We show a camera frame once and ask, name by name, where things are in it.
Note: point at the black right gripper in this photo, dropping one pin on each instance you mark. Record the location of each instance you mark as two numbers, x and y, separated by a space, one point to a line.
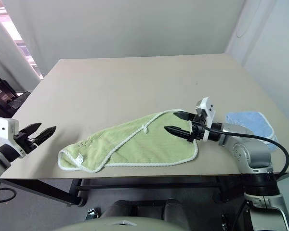
198 127

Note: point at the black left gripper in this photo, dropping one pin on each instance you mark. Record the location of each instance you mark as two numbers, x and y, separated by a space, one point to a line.
26 143

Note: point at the light green cloth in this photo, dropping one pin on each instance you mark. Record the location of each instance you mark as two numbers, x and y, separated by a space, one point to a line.
135 144

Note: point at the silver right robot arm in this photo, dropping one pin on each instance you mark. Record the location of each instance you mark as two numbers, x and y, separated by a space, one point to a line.
255 154

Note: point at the folded blue towel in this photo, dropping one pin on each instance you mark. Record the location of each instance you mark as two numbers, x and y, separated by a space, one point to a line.
250 120

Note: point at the dark chair at left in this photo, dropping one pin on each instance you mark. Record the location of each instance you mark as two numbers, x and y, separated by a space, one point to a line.
0 101

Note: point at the bright window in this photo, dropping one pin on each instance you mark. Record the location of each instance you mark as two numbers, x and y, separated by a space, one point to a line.
26 53

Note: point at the white curtain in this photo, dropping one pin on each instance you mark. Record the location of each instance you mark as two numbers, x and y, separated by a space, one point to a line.
7 53

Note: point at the shiny metal fitting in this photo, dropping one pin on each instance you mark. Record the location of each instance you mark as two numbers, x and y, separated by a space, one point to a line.
92 214

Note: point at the grey-green robot torso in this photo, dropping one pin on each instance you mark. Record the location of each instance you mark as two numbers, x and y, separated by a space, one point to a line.
115 223

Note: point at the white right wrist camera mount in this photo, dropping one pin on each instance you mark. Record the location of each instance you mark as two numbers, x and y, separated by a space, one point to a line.
208 106

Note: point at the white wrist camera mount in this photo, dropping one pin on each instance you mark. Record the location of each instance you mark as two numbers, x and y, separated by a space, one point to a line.
208 106
4 126

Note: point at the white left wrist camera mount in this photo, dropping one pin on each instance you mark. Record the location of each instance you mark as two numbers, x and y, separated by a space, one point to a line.
4 126

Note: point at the black metal table frame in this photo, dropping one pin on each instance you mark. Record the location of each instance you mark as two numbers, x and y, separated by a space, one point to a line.
147 186

